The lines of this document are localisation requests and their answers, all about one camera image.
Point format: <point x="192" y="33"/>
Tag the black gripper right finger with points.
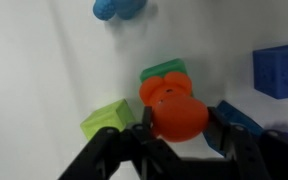
<point x="244" y="155"/>

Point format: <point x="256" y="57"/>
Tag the lime green cube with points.
<point x="117" y="115"/>

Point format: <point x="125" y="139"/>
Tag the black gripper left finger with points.
<point x="102" y="155"/>

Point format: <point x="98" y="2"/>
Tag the dark blue cube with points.
<point x="270" y="69"/>

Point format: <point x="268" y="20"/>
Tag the orange rubber toy figure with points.
<point x="176" y="115"/>

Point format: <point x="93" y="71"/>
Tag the light blue rubber animal toy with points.
<point x="124" y="9"/>

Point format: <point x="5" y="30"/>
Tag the dark teal-blue cube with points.
<point x="222" y="119"/>

